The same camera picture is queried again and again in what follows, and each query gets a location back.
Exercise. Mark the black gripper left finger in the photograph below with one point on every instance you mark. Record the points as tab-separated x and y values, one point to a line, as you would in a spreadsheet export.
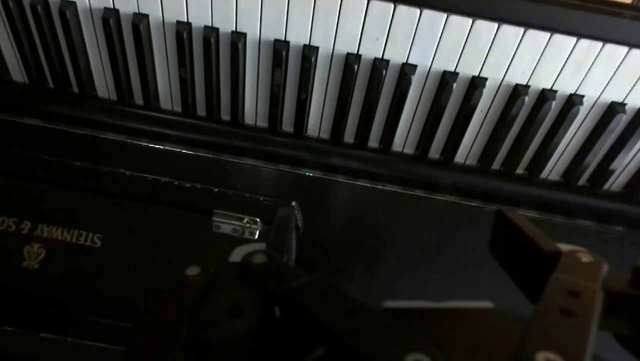
281	307

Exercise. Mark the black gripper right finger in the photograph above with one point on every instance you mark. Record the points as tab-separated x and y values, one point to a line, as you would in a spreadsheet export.
567	293

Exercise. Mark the black and white piano keyboard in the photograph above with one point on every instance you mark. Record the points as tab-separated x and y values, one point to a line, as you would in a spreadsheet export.
332	133

